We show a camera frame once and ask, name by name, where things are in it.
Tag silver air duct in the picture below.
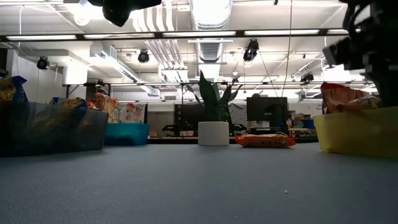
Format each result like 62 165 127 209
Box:
188 0 234 63

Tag grey-blue table mat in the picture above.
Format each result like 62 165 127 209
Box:
0 143 398 224

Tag blue soy sauce ramen pack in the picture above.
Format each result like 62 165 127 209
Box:
0 75 29 104
49 96 88 110

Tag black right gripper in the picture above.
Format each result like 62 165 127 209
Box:
322 0 398 108

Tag teal plastic bin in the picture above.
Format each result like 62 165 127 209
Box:
104 122 150 147

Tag black background monitor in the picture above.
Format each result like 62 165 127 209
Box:
246 96 289 131

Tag red-orange beef ramen pack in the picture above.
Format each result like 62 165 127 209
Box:
320 82 371 115
336 94 384 114

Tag blue storage box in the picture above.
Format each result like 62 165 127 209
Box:
287 112 315 130

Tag grey translucent plastic bin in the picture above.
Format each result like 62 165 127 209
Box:
0 101 109 157

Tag colourful poster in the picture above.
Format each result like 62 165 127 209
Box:
117 102 147 124

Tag snake plant in white pot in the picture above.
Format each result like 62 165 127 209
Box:
185 70 244 147

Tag yellow-green plastic bin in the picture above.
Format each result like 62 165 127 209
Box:
313 105 398 160

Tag black overhead light bar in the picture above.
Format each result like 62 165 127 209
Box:
0 28 354 42

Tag black ceiling spotlight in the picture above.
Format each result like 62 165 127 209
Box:
36 55 51 71
137 49 150 64
243 38 260 62
299 72 315 84

